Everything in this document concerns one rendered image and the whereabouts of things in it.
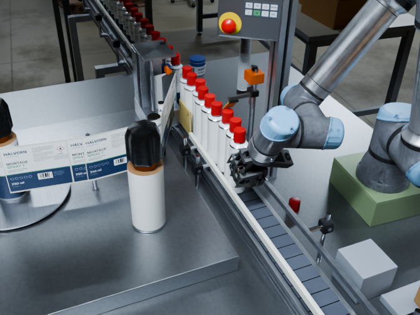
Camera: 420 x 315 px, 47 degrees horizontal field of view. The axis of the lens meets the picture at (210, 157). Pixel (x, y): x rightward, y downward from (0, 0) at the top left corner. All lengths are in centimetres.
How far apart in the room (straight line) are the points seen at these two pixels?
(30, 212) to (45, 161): 14
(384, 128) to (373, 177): 15
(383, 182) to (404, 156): 18
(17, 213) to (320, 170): 92
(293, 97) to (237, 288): 48
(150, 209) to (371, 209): 61
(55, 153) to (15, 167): 11
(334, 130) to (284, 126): 13
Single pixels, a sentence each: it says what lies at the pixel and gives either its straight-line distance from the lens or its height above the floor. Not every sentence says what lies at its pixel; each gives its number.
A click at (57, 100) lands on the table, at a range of 202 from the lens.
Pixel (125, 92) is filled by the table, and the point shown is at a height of 83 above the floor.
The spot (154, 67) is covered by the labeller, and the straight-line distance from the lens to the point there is 162.
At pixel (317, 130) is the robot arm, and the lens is 109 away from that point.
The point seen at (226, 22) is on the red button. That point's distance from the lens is 127.
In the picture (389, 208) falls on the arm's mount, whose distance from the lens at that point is 143.
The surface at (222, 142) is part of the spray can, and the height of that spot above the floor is 99.
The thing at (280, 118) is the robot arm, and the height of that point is 124.
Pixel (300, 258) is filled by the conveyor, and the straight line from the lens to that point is 123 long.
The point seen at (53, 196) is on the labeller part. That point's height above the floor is 89.
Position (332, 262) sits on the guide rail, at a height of 96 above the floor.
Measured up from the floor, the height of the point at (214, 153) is 93.
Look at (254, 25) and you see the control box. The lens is 129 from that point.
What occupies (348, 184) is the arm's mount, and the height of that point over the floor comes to 89.
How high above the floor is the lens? 176
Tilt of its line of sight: 35 degrees down
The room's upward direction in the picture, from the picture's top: 1 degrees clockwise
